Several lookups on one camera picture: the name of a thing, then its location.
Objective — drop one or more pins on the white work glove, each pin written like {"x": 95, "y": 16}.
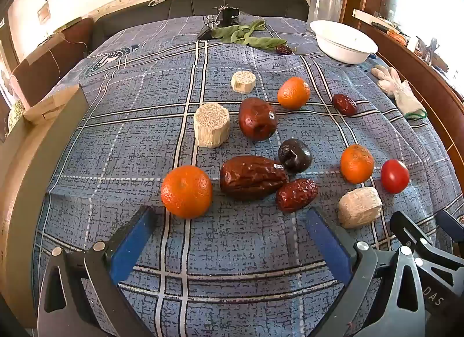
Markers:
{"x": 397, "y": 89}

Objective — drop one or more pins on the black cylindrical device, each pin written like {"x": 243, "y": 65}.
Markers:
{"x": 228, "y": 17}

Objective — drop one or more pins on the dark grey sofa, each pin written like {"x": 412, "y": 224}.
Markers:
{"x": 152, "y": 11}

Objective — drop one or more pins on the cardboard box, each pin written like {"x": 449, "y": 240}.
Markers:
{"x": 54, "y": 105}

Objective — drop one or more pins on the red tomato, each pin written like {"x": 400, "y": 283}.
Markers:
{"x": 395, "y": 176}

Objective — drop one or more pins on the clear plastic container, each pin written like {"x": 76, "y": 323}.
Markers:
{"x": 324, "y": 4}

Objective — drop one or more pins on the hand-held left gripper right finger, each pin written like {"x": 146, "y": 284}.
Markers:
{"x": 326, "y": 242}

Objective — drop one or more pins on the orange tangerine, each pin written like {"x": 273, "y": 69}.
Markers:
{"x": 357, "y": 164}
{"x": 293, "y": 93}
{"x": 186, "y": 192}

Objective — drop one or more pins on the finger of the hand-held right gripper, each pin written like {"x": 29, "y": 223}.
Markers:
{"x": 451, "y": 226}
{"x": 435, "y": 279}

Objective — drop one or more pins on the small black clip device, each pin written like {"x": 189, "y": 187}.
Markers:
{"x": 204, "y": 34}

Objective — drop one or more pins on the brown wooden side board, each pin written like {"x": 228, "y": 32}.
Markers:
{"x": 417, "y": 65}

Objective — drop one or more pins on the blue plaid blanket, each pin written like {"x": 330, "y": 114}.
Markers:
{"x": 145, "y": 123}

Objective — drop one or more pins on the dark purple plum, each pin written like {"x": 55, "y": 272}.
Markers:
{"x": 295, "y": 156}

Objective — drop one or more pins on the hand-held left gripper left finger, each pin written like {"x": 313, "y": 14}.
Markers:
{"x": 130, "y": 246}

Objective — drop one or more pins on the large elongated red jujube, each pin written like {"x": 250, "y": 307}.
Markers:
{"x": 252, "y": 178}

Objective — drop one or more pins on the green leaves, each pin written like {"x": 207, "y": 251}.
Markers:
{"x": 250, "y": 36}

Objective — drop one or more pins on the white bowl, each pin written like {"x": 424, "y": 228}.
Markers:
{"x": 344, "y": 45}

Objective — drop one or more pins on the round glossy red jujube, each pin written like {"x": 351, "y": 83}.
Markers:
{"x": 257, "y": 119}

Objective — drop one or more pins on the wrinkled red jujube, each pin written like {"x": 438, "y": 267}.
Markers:
{"x": 296, "y": 195}
{"x": 344, "y": 104}
{"x": 283, "y": 50}

